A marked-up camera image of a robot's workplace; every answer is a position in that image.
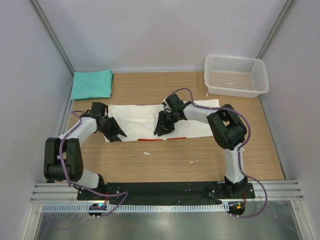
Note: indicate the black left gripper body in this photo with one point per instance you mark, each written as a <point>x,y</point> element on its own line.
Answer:
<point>109,127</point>

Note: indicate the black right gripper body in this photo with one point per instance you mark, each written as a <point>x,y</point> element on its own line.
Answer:
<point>173,118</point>

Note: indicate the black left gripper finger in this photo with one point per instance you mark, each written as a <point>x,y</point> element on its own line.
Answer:
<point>118,128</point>
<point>113,138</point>

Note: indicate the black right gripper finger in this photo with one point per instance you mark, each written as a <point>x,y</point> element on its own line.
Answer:
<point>161,131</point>
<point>159,122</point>

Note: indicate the white printed t-shirt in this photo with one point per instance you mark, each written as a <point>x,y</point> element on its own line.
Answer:
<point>138,122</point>

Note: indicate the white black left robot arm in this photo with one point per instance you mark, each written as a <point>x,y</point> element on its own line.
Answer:
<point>63,160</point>

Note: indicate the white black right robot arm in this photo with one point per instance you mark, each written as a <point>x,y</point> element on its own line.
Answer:
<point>226,126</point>

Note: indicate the folded teal t-shirt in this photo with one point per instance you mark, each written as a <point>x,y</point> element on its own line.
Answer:
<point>92,85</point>

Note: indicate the white perforated plastic basket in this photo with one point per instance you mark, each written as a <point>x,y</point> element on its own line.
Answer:
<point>235,76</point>

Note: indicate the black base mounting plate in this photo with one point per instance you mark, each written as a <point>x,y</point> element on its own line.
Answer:
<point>175,191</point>

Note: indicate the left base electronics board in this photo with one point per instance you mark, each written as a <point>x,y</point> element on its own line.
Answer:
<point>97,209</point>

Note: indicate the base electronics board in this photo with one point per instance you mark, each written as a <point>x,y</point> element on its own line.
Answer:
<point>236,209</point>
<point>97,209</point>

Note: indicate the right base electronics board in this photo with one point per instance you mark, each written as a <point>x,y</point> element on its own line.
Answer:
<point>236,209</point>

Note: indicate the aluminium frame rail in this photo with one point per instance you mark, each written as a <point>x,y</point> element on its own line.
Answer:
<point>277,190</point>

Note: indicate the white slotted cable duct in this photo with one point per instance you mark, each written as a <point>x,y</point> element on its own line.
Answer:
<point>83,208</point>

